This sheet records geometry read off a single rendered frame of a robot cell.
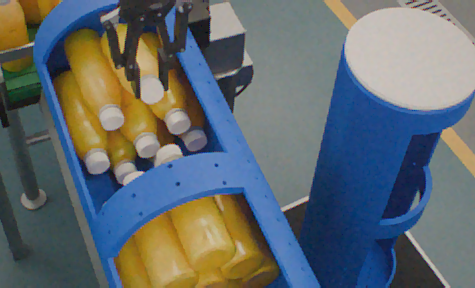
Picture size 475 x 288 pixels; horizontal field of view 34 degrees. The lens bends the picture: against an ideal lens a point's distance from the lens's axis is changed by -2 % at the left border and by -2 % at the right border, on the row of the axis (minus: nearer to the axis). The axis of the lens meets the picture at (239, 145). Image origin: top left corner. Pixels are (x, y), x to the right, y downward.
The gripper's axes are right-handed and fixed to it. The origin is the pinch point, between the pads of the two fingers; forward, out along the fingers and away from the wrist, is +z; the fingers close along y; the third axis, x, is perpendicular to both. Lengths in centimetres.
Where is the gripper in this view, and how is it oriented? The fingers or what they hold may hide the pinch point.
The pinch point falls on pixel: (149, 74)
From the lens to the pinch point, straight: 122.3
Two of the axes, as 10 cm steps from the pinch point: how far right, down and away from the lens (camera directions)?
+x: -3.8, -7.6, 5.4
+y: 9.2, -2.7, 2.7
